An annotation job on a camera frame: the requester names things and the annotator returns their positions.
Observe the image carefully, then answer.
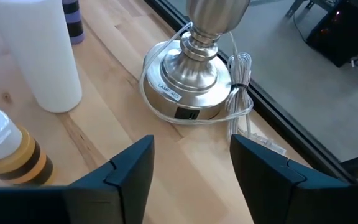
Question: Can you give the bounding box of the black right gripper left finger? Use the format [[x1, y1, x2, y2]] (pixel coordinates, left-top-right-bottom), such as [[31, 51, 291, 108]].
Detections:
[[0, 134, 155, 224]]

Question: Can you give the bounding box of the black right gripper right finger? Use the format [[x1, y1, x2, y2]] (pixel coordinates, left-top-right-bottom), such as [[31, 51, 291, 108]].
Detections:
[[230, 133, 358, 224]]

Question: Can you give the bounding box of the small ochre paint bottle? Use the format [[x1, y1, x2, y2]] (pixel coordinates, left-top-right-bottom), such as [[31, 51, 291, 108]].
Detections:
[[0, 108, 55, 187]]

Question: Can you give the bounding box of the large white paint bottle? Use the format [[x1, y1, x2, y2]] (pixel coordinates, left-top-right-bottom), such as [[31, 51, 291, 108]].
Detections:
[[0, 0, 83, 113]]

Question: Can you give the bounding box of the small purple paint bottle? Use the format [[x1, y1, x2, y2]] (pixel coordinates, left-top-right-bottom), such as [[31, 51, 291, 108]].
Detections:
[[61, 0, 86, 45]]

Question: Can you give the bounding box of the silver table lamp white shade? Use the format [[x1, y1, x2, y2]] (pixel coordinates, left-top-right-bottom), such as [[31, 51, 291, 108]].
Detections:
[[141, 0, 251, 121]]

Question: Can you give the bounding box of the black equipment box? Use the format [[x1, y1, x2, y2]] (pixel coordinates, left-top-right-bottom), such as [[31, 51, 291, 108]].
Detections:
[[305, 1, 358, 68]]

